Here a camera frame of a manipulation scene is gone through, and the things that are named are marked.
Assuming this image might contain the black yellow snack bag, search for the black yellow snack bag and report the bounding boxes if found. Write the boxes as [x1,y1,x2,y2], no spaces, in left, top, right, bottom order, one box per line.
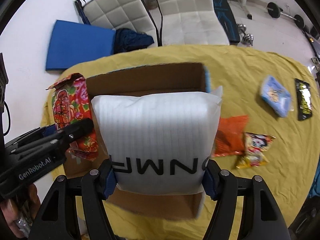
[295,79,312,121]

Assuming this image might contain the red floral snack bag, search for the red floral snack bag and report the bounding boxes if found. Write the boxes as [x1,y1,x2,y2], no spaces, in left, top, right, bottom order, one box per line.
[48,73,99,161]

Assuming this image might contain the yellow tablecloth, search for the yellow tablecloth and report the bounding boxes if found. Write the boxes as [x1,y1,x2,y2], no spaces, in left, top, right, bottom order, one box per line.
[56,45,319,239]

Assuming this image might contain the right white quilted chair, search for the right white quilted chair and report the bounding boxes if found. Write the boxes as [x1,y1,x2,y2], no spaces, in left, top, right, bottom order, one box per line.
[156,0,229,46]

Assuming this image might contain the black blue bench pad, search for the black blue bench pad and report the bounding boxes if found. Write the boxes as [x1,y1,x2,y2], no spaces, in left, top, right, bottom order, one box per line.
[213,0,240,45]

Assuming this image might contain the blue tissue pack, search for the blue tissue pack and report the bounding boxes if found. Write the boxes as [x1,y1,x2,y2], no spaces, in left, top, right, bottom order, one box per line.
[260,75,292,118]

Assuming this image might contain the yellow panda snack bag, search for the yellow panda snack bag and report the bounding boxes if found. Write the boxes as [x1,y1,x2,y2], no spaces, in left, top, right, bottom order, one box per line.
[236,132,276,169]

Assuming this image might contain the blue foam mat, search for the blue foam mat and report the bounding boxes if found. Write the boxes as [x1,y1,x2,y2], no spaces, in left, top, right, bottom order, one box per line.
[46,20,116,71]

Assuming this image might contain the person left hand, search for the person left hand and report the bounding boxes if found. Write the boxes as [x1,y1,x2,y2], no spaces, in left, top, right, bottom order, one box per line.
[1,184,41,238]

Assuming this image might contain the dumbbell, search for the dumbbell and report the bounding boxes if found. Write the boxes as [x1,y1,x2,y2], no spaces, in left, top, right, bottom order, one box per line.
[237,23,254,47]

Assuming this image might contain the floor barbell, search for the floor barbell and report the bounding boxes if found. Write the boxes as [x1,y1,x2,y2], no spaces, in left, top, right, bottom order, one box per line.
[267,2,305,29]

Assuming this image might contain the white quilted chair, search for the white quilted chair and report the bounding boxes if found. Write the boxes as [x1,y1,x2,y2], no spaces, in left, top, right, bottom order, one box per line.
[84,0,160,47]
[156,0,229,46]

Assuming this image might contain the open cardboard box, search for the open cardboard box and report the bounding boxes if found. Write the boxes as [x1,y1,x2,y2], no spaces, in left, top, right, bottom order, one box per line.
[54,62,221,220]

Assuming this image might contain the white padded pouch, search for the white padded pouch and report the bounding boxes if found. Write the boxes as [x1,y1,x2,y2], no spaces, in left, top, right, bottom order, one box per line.
[91,87,223,196]

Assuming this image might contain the orange snack bag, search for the orange snack bag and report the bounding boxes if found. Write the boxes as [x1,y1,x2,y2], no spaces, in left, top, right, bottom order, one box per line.
[212,115,249,157]

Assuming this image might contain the left white quilted chair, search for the left white quilted chair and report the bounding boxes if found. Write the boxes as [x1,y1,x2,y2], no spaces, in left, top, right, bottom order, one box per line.
[84,0,160,47]

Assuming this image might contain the dark blue cloth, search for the dark blue cloth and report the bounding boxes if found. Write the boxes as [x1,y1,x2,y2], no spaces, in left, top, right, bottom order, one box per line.
[113,28,155,54]

